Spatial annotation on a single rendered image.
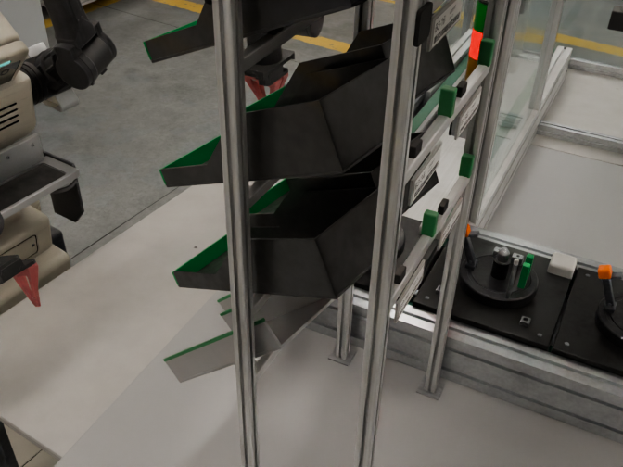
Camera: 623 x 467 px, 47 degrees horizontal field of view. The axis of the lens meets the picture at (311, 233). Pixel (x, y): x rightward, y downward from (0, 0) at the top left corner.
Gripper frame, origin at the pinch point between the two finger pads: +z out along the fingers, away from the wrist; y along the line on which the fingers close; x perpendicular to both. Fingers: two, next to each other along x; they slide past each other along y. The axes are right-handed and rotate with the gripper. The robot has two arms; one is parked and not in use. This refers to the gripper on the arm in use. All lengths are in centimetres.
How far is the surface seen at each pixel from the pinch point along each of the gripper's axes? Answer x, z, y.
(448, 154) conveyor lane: -18, 33, 55
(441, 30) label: -43, -35, -40
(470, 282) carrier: -40.1, 26.1, 0.9
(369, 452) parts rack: -42, 16, -48
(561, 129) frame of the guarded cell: -40, 37, 87
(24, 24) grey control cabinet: 265, 86, 176
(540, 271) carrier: -50, 29, 12
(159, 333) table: 10.3, 37.4, -26.1
